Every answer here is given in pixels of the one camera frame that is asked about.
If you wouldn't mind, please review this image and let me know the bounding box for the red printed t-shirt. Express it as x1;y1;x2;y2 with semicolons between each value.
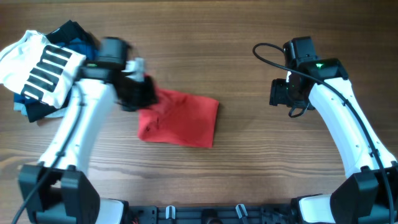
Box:
137;85;220;148

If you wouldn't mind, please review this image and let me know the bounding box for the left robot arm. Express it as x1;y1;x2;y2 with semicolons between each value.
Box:
12;37;157;224

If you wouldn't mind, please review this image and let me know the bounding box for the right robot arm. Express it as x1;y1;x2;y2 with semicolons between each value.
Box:
270;37;397;223

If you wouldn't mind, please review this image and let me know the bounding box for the blue folded shirt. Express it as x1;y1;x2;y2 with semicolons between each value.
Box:
14;38;98;105

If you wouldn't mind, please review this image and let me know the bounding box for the white black striped folded shirt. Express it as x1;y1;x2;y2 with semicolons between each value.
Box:
1;30;86;109

